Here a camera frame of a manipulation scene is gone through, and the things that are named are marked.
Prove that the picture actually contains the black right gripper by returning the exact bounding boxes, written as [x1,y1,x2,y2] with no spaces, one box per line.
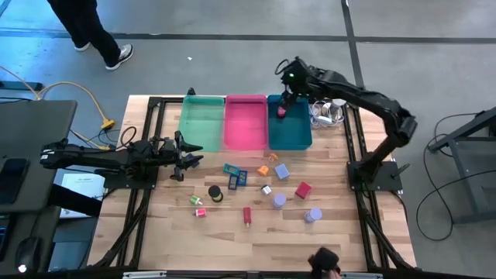
[278,57,311,112]

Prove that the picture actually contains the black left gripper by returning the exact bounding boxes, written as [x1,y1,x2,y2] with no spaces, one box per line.
[153,130,205,182]

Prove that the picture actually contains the yellow sand hourglass black caps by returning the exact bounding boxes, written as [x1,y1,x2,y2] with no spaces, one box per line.
[207,184,225,204]

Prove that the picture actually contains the lavender wall charger block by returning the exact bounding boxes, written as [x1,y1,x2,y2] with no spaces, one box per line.
[274,163,291,181]

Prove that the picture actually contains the orange hourglass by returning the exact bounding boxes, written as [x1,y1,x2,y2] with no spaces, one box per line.
[257,152,279,177]

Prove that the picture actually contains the red four-port charger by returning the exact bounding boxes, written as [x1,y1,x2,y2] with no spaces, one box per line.
[294,181,313,200]

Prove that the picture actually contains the lavender hourglass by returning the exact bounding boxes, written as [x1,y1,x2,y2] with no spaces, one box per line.
[303,207,323,224]
[271,193,288,211]

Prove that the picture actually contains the blue plastic bin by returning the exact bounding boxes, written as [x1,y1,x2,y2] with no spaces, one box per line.
[266,94,313,151]

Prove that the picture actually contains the translucent green plastic bin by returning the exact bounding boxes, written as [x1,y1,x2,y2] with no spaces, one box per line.
[177,95,226,153]

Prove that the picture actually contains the translucent pink plastic bin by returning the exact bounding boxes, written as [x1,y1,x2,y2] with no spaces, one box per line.
[223,94,269,151]

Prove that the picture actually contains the white light bulb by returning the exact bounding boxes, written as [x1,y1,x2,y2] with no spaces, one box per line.
[329,98,348,117]

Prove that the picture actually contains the black desk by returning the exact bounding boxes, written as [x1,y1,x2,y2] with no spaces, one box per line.
[0,99,104,279]

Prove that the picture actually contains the person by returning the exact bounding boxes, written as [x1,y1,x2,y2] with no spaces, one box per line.
[46,0,135,71]

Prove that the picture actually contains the black smartphone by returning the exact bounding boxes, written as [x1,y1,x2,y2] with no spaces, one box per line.
[0,157,30,205]

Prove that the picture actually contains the black flat floor bar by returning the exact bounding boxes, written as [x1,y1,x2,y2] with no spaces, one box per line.
[0,81,43,91]

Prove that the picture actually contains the black metal side table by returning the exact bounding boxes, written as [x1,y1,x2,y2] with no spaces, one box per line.
[427,106,496,225]

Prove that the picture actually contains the black computer mouse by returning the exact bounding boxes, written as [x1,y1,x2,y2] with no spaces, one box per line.
[14,236,42,274]

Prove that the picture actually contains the white cable bundle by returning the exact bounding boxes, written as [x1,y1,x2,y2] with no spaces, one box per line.
[308,99,346,129]

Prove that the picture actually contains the black aluminium table frame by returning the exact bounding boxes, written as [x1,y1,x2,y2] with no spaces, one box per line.
[87,95,418,272]

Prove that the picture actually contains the black braided cable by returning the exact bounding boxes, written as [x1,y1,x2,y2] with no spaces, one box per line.
[118,126,139,150]

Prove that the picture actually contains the yellow cable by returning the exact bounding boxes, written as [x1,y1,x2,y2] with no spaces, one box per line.
[0,65,116,151]

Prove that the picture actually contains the silver metal bracket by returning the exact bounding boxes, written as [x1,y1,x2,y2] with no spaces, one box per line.
[122,270,167,279]
[339,272,384,279]

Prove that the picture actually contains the black floor cable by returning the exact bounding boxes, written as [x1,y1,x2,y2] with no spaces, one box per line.
[415,112,496,242]

